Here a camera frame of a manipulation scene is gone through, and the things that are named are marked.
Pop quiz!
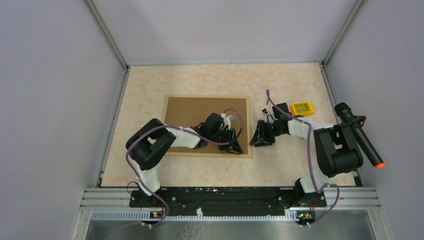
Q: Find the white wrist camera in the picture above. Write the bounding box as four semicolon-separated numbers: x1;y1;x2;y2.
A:
261;104;269;117
220;112;236;130

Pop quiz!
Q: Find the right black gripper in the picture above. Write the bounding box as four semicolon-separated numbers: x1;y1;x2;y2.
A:
249;119;284;148

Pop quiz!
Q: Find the black microphone orange tip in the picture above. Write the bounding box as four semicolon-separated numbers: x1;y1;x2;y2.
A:
334;102;386;169

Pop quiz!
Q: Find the white toothed cable rail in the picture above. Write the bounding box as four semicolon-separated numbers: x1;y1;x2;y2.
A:
91;208;299;223

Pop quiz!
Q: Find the light wooden picture frame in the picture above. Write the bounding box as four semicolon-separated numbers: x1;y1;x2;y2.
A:
160;95;253;160

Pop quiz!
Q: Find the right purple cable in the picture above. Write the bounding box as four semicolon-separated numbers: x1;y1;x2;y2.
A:
264;89;341;228

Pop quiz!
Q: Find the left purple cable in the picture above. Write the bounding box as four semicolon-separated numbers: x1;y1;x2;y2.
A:
125;108;244;229

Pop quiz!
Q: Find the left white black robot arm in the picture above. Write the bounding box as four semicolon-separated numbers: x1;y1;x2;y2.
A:
125;112;244;207

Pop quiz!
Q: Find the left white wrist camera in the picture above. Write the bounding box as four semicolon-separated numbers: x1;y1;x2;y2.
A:
220;112;236;130

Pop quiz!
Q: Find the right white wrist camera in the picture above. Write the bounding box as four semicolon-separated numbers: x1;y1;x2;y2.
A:
261;104;269;117

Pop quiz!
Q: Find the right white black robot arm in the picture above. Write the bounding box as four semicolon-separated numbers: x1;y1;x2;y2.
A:
249;102;363;206

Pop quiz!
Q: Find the yellow calculator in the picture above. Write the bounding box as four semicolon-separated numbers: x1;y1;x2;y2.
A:
289;101;315;116

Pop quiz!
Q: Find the black microphone tripod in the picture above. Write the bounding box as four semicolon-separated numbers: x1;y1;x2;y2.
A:
343;115;367;130

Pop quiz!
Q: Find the purple cable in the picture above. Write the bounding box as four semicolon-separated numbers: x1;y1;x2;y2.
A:
125;108;244;229
264;89;341;228

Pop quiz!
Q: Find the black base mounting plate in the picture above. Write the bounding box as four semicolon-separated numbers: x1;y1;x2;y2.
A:
129;186;327;217

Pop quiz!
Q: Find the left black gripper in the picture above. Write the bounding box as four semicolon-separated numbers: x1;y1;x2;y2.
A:
208;127;243;155

